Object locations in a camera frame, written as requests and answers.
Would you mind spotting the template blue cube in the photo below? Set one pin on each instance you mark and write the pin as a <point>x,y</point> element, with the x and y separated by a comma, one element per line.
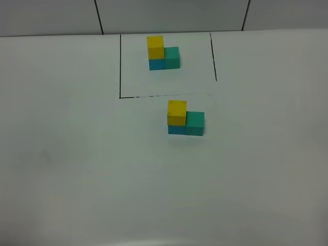
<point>156,64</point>

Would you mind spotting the template green cube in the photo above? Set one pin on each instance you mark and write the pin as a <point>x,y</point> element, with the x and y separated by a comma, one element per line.
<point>172,58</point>

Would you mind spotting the template yellow cube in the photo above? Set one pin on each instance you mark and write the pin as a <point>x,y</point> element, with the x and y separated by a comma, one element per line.
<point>155,47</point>

